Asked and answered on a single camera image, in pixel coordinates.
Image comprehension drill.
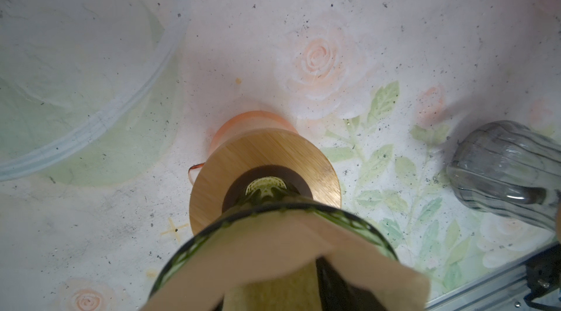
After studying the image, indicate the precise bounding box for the aluminium rail frame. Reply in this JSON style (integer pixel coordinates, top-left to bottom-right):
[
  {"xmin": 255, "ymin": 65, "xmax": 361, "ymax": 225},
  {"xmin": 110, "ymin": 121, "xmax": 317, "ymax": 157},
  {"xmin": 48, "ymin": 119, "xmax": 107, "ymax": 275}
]
[{"xmin": 427, "ymin": 243, "xmax": 560, "ymax": 310}]

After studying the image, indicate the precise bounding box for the wooden ring holder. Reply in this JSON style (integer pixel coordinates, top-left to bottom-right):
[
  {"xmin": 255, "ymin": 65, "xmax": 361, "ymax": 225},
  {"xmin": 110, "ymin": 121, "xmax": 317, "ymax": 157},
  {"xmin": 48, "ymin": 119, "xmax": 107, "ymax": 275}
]
[{"xmin": 188, "ymin": 128, "xmax": 342, "ymax": 234}]

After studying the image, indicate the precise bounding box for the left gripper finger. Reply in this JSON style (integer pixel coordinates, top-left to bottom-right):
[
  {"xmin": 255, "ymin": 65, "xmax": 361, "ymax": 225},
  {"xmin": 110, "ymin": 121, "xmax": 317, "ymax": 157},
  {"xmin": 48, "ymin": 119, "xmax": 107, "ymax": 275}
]
[{"xmin": 316, "ymin": 258, "xmax": 386, "ymax": 311}]

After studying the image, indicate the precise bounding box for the orange glass carafe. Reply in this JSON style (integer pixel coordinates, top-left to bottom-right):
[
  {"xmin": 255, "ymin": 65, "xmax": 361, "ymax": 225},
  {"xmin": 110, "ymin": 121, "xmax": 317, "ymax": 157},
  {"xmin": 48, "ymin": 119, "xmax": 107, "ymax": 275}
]
[{"xmin": 188, "ymin": 111, "xmax": 301, "ymax": 188}]

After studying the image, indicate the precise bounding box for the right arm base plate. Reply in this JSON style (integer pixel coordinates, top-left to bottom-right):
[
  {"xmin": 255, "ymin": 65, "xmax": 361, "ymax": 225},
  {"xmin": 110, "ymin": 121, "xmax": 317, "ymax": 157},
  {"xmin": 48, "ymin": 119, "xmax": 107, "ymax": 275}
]
[{"xmin": 524, "ymin": 245, "xmax": 560, "ymax": 310}]

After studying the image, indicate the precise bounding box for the clear grey glass carafe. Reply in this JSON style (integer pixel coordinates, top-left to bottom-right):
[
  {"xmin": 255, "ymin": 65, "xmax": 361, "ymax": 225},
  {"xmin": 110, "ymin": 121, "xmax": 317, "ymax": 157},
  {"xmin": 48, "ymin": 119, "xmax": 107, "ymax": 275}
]
[{"xmin": 446, "ymin": 120, "xmax": 560, "ymax": 231}]

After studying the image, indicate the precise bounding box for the green glass dripper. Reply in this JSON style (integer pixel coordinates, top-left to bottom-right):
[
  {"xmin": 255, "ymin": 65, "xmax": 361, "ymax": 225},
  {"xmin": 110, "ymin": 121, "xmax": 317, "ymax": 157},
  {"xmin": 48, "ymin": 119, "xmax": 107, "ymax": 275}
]
[{"xmin": 150, "ymin": 201, "xmax": 398, "ymax": 296}]

